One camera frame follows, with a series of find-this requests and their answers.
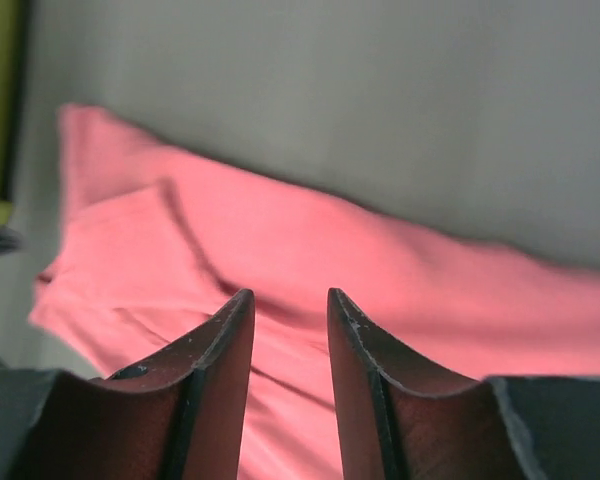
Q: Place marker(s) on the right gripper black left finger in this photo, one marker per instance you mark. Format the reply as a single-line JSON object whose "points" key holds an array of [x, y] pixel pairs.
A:
{"points": [[177, 414]]}

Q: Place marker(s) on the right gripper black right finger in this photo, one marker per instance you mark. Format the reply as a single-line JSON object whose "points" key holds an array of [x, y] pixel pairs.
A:
{"points": [[403, 416]]}

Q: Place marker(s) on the pink t shirt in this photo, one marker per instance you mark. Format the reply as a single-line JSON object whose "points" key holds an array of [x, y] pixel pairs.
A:
{"points": [[155, 240]]}

